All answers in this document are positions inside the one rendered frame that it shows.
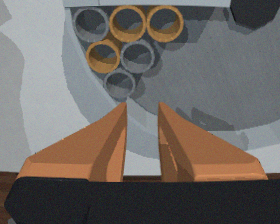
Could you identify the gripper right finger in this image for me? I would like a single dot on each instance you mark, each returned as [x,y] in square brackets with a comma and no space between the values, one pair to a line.
[199,155]

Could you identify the grey metal ring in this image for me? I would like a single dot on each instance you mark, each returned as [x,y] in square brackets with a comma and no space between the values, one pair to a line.
[83,31]
[138,65]
[120,89]

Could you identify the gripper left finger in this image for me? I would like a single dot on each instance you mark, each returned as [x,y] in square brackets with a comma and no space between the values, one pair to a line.
[96,152]

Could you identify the bronze bushing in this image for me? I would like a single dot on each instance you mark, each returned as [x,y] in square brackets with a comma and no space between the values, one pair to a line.
[126,35]
[168,34]
[99,63]

